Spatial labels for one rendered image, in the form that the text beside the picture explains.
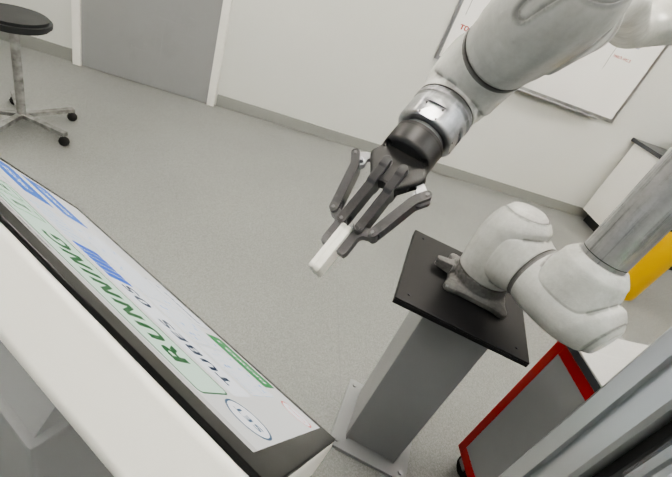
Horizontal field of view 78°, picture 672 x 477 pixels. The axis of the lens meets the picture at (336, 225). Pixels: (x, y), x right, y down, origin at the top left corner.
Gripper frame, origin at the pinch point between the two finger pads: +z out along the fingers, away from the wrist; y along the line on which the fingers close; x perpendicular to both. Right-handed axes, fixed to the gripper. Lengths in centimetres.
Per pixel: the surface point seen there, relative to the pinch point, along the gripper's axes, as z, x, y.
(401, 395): 5, 96, 18
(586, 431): 2.1, -9.1, 29.7
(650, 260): -181, 251, 110
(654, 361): -3.5, -15.7, 29.0
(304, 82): -152, 218, -182
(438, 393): -2, 91, 27
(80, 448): 31.0, -7.6, -4.6
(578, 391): -24, 77, 55
